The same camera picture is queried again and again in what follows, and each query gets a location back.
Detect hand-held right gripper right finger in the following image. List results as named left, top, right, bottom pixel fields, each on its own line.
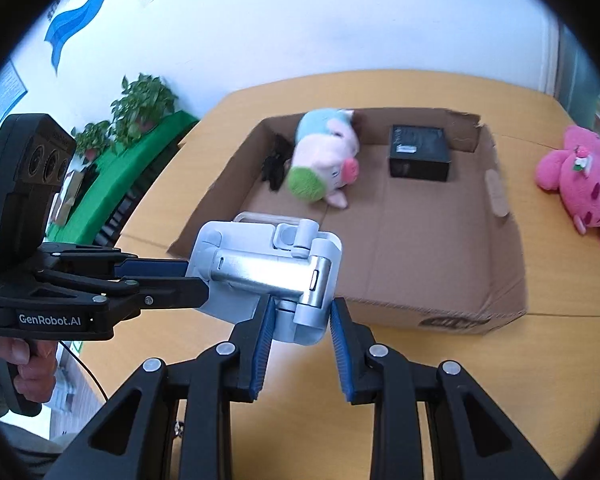
left=330, top=297, right=561, bottom=480

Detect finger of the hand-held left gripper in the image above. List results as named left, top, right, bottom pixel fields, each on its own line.
left=40, top=242, right=191, bottom=281
left=35, top=272, right=211, bottom=309

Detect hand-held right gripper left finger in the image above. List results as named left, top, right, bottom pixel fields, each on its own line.
left=45, top=296, right=276, bottom=480

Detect white folding phone stand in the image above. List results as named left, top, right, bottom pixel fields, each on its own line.
left=186, top=217, right=343, bottom=347

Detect cardboard box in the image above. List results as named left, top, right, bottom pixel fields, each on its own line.
left=166, top=106, right=528, bottom=336

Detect pastel plush pig toy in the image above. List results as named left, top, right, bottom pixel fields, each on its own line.
left=286, top=107, right=361, bottom=209

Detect small black box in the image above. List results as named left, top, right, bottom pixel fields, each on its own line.
left=388, top=124, right=452, bottom=182

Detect yellow wooden desktop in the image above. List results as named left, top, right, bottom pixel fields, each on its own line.
left=55, top=69, right=600, bottom=480

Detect person's left hand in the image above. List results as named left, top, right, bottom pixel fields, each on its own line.
left=0, top=330, right=57, bottom=408

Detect small brown box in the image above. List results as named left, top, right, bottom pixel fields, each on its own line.
left=50, top=167, right=83, bottom=223

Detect green table cloth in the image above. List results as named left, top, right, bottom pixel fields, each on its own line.
left=45, top=111, right=201, bottom=246

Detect small potted green plant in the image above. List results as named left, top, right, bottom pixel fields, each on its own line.
left=72, top=120, right=115, bottom=161

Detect large potted green plant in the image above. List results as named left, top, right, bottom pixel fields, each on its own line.
left=111, top=74, right=178, bottom=148

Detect black sunglasses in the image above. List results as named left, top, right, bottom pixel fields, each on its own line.
left=261, top=132, right=295, bottom=192

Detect pink plush toy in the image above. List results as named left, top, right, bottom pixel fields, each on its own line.
left=535, top=125, right=600, bottom=253

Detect frosted glass door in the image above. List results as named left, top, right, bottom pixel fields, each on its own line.
left=555, top=25, right=600, bottom=126

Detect black metal table frame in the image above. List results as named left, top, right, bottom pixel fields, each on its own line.
left=96, top=135, right=191, bottom=247

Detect black cable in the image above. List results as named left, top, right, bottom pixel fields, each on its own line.
left=57, top=342, right=108, bottom=403

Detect blue framed wall poster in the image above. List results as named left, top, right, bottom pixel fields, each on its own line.
left=0, top=59, right=29, bottom=122

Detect blue wave wall decal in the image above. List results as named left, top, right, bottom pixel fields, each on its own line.
left=44, top=0, right=128, bottom=75

